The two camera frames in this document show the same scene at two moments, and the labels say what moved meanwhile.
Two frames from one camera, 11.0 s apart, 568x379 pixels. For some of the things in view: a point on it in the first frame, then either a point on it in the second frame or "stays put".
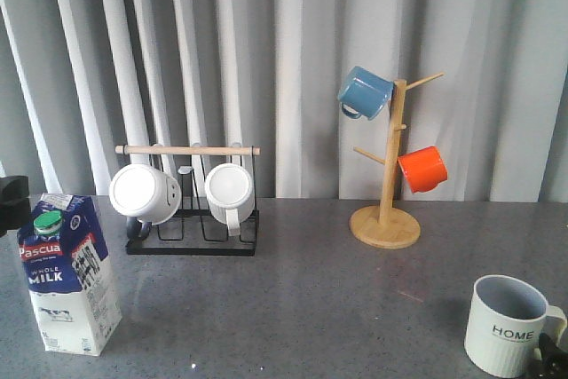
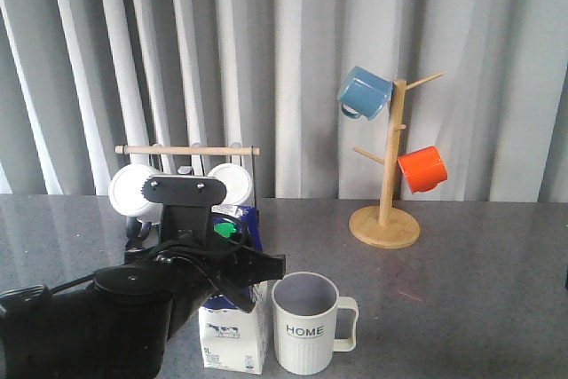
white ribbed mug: [230, 195] stays put
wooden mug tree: [384, 225] stays put
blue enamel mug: [364, 92] stays put
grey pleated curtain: [106, 50] stays put
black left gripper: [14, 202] -> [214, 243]
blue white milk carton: [65, 253] -> [230, 337]
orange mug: [423, 169] stays put
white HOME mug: [505, 324] -> [304, 305]
